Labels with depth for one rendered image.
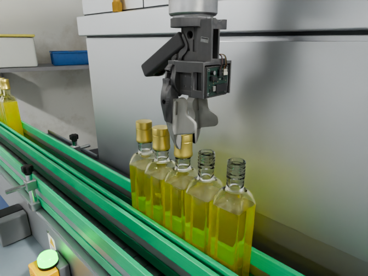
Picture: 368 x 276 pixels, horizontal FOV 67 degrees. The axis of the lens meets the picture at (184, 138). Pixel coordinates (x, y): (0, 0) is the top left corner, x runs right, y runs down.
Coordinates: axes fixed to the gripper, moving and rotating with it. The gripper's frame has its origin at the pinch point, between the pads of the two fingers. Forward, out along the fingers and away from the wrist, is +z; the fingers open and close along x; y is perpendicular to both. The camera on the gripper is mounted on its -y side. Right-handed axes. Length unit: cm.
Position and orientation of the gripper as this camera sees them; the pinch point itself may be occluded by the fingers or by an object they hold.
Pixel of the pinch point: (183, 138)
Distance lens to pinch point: 51.1
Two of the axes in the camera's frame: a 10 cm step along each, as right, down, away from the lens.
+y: 7.3, 2.2, -6.5
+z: 0.0, 9.5, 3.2
